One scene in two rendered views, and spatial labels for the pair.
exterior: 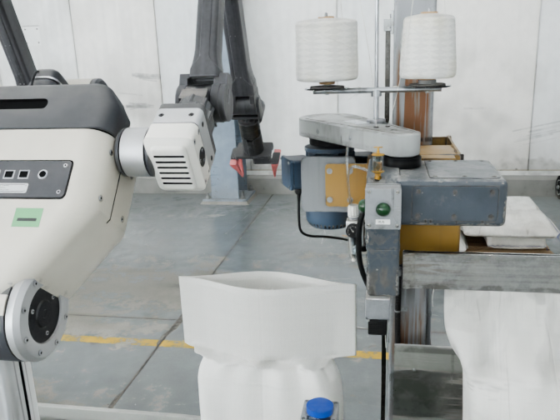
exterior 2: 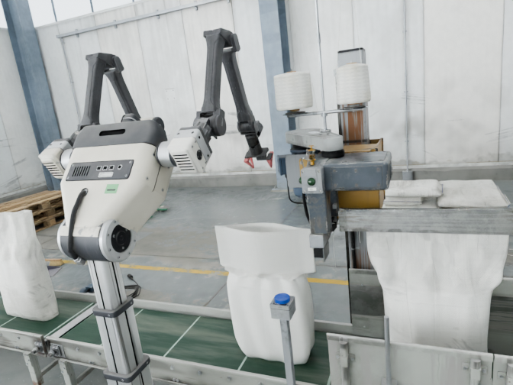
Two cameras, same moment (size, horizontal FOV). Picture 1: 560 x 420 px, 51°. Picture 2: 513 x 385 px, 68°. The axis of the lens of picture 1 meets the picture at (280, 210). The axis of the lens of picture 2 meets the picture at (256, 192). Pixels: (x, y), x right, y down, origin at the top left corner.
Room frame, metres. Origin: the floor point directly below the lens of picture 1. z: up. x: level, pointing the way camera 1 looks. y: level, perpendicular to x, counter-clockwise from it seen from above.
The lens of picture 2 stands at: (-0.17, -0.31, 1.60)
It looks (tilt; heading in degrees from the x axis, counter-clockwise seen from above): 14 degrees down; 13
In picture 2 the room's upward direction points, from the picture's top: 7 degrees counter-clockwise
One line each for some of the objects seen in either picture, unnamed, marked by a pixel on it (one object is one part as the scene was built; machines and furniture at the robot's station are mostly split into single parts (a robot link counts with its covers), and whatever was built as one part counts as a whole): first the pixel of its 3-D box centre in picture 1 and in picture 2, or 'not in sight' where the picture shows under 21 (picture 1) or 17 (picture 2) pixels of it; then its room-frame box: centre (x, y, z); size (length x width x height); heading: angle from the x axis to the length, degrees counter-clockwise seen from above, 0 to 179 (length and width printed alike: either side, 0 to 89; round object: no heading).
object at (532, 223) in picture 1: (507, 222); (470, 198); (4.07, -1.65, 0.32); 0.66 x 0.43 x 0.15; 77
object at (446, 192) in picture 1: (431, 219); (351, 188); (1.32, -0.36, 1.21); 0.30 x 0.25 x 0.30; 79
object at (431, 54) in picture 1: (427, 46); (353, 83); (1.54, -0.39, 1.61); 0.15 x 0.14 x 0.17; 79
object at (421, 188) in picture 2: not in sight; (410, 188); (4.18, -1.08, 0.44); 0.66 x 0.42 x 0.14; 76
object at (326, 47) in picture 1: (326, 51); (293, 91); (1.59, -0.14, 1.61); 0.17 x 0.17 x 0.17
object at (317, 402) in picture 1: (319, 409); (282, 299); (1.13, -0.07, 0.84); 0.06 x 0.06 x 0.02
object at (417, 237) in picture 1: (411, 196); (355, 176); (1.66, -0.39, 1.18); 0.34 x 0.25 x 0.31; 169
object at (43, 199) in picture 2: not in sight; (29, 204); (4.92, 4.57, 0.36); 1.20 x 0.82 x 0.14; 165
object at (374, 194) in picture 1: (382, 206); (313, 179); (1.20, -0.22, 1.28); 0.08 x 0.05 x 0.09; 79
